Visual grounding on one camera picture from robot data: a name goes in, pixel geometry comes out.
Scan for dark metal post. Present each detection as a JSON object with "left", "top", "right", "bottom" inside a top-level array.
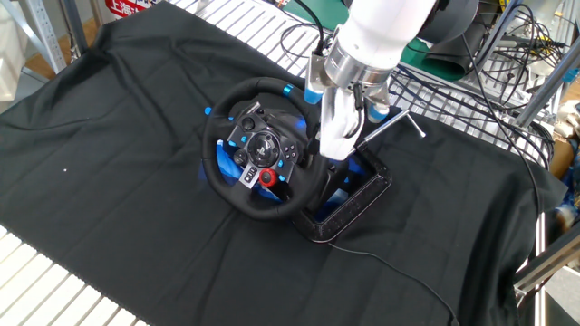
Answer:
[{"left": 61, "top": 0, "right": 90, "bottom": 58}]

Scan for silver metal clamp rod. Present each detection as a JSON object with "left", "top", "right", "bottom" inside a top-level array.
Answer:
[{"left": 348, "top": 108, "right": 427, "bottom": 158}]

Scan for white crumpled bag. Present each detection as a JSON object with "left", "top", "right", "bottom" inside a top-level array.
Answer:
[{"left": 553, "top": 99, "right": 580, "bottom": 139}]

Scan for white cabinet panel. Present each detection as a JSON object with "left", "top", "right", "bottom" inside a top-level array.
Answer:
[{"left": 0, "top": 0, "right": 29, "bottom": 103}]

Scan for grey metal shelf frame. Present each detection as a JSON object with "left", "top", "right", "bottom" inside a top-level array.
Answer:
[{"left": 0, "top": 0, "right": 68, "bottom": 74}]

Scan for black rolled mat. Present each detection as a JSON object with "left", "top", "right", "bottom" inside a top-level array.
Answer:
[{"left": 423, "top": 20, "right": 496, "bottom": 82}]

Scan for silver vertical post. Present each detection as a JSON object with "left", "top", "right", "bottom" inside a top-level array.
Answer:
[{"left": 533, "top": 212, "right": 548, "bottom": 326}]

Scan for brown cardboard box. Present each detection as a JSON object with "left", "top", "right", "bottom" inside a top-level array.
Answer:
[{"left": 549, "top": 135, "right": 577, "bottom": 181}]

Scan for aluminium profile bar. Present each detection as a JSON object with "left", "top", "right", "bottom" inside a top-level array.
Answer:
[
  {"left": 513, "top": 225, "right": 580, "bottom": 298},
  {"left": 514, "top": 53, "right": 580, "bottom": 130}
]

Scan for silver wrist camera blue ends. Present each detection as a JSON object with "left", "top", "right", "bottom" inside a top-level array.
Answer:
[{"left": 303, "top": 50, "right": 392, "bottom": 124}]

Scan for black table cloth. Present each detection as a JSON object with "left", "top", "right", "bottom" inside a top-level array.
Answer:
[{"left": 0, "top": 2, "right": 567, "bottom": 326}]

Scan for thin black USB cable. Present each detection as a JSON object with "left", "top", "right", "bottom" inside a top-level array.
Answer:
[{"left": 326, "top": 242, "right": 461, "bottom": 326}]

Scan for black steering wheel blue stripe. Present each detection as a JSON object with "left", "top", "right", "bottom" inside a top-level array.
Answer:
[{"left": 201, "top": 76, "right": 330, "bottom": 222}]

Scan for red white sign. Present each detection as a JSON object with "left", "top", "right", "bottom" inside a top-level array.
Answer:
[{"left": 104, "top": 0, "right": 154, "bottom": 20}]

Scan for blue patterned cloth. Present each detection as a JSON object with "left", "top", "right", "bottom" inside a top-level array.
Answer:
[{"left": 546, "top": 180, "right": 580, "bottom": 232}]

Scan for tangled black cable bundle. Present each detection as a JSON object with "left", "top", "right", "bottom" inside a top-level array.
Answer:
[{"left": 389, "top": 0, "right": 567, "bottom": 168}]

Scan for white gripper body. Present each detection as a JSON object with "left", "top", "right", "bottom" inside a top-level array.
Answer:
[{"left": 318, "top": 84, "right": 367, "bottom": 162}]

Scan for black wheel base unit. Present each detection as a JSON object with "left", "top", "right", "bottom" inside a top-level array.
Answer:
[{"left": 289, "top": 147, "right": 393, "bottom": 245}]

